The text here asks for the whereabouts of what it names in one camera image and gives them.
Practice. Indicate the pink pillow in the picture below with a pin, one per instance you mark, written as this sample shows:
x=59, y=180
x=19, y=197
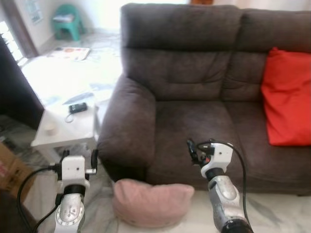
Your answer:
x=150, y=204

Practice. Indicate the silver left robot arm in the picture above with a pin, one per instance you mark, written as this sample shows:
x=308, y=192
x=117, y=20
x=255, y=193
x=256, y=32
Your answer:
x=69, y=216

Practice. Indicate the dark brown fabric sofa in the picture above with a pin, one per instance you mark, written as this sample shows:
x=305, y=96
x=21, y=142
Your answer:
x=194, y=116

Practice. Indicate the red pillow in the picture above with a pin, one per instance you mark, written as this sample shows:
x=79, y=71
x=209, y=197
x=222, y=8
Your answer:
x=289, y=97

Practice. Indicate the printed floor mat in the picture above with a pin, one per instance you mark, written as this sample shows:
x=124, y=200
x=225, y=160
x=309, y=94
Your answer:
x=70, y=53

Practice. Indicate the white side table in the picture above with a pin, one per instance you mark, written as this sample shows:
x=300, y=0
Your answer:
x=73, y=128

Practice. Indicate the small white cup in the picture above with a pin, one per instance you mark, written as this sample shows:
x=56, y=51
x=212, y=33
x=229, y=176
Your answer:
x=50, y=128

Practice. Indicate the black handheld device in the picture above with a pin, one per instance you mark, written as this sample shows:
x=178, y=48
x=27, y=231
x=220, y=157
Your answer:
x=77, y=107

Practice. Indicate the brown cardboard box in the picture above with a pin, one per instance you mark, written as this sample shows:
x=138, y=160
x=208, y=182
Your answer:
x=12, y=170

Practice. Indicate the dark brown upholstered seat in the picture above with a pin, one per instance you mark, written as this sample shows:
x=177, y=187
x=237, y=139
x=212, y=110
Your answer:
x=12, y=216

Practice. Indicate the green plastic chair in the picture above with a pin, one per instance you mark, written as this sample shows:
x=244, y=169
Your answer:
x=68, y=26

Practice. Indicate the grey folded cloth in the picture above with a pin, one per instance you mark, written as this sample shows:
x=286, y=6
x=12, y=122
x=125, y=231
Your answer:
x=63, y=18

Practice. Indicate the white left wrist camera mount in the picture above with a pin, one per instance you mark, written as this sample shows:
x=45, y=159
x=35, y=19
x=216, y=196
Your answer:
x=74, y=167

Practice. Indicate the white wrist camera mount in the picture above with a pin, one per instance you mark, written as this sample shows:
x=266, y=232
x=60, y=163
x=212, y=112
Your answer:
x=219, y=155
x=74, y=167

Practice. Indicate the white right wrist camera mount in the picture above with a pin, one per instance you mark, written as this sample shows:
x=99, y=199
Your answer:
x=219, y=155

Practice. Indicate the brown door frame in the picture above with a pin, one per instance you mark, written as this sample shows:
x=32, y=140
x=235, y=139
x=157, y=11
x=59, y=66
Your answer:
x=22, y=29

